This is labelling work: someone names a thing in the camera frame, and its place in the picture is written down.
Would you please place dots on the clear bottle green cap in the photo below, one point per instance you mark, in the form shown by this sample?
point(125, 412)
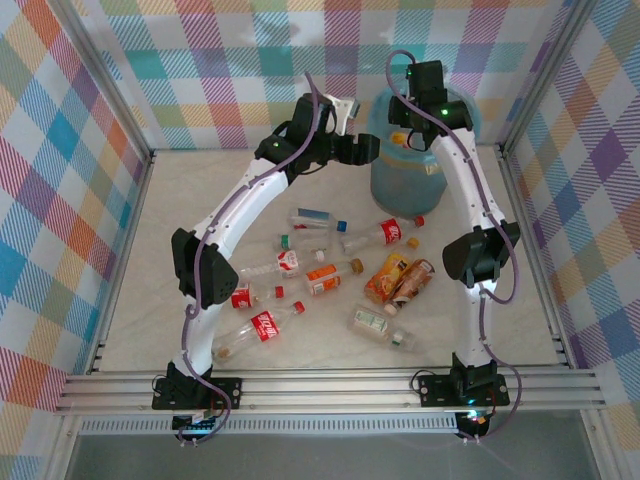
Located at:
point(286, 242)

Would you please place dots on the red white label bottle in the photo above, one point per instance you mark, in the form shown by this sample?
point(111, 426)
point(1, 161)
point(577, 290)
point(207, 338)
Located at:
point(287, 262)

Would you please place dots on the yellow orange juice bottle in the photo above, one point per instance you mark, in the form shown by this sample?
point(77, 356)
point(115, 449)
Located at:
point(385, 280)

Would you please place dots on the orange label bottle brown cap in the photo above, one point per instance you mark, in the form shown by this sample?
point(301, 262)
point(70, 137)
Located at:
point(325, 280)

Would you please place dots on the green white label bottle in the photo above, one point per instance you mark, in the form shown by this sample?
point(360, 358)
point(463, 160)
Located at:
point(370, 320)

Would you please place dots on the small cola bottle red cap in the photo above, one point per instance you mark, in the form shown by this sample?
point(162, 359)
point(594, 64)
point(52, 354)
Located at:
point(242, 297)

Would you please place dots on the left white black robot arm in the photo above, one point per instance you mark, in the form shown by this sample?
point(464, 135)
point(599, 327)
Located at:
point(240, 205)

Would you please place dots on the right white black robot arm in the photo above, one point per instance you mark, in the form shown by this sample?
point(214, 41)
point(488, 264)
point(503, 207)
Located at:
point(470, 200)

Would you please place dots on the blue translucent plastic bin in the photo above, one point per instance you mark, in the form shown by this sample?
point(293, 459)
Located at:
point(400, 185)

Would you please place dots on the yellow cap bottle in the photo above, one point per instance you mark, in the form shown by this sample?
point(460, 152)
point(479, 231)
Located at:
point(398, 137)

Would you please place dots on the clear bottle blue cap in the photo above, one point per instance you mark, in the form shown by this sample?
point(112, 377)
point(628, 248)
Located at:
point(315, 219)

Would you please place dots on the brown coffee drink bottle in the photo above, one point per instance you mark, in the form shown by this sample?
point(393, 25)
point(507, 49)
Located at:
point(412, 282)

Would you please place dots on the small black controller board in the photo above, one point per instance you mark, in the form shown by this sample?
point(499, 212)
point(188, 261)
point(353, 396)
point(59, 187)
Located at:
point(197, 424)
point(472, 420)

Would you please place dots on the aluminium frame post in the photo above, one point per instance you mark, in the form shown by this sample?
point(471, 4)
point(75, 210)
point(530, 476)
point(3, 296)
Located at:
point(546, 75)
point(104, 75)

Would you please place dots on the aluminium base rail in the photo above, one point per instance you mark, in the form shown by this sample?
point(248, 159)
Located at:
point(325, 392)

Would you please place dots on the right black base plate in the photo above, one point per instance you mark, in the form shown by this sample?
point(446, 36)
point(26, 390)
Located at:
point(435, 390)

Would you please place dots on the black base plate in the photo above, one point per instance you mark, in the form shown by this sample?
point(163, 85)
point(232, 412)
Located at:
point(435, 390)
point(230, 392)

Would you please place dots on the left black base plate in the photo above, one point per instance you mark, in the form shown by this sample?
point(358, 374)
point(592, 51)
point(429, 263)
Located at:
point(230, 392)

